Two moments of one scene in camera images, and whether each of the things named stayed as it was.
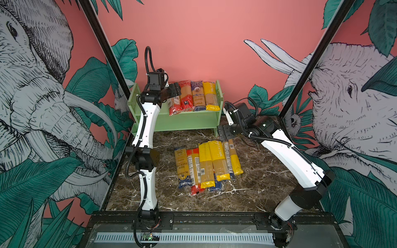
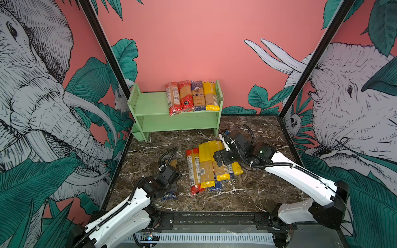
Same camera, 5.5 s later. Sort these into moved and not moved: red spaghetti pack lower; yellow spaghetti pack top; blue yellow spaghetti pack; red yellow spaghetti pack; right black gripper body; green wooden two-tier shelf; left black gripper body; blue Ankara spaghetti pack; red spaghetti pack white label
Moved: right black gripper body; left black gripper body; blue yellow spaghetti pack
Not moved: yellow spaghetti pack top; red spaghetti pack lower; red spaghetti pack white label; red yellow spaghetti pack; blue Ankara spaghetti pack; green wooden two-tier shelf
